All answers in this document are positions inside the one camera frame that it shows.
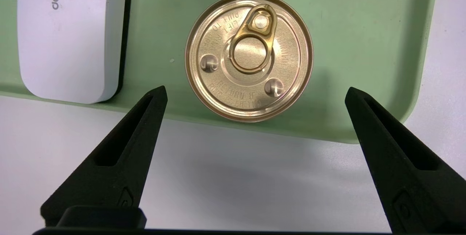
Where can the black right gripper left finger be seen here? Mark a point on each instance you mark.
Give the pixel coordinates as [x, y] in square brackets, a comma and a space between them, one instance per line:
[109, 180]

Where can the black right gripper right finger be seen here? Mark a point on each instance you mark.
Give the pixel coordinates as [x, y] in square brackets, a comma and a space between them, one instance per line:
[407, 180]

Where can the tin can with gold lid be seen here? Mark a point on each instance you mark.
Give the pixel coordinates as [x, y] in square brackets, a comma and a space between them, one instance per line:
[218, 27]

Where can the white pencil case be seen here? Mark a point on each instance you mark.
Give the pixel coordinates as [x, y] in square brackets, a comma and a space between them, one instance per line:
[65, 45]

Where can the light green plastic tray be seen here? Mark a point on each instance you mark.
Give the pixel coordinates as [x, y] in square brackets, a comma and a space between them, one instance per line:
[346, 27]

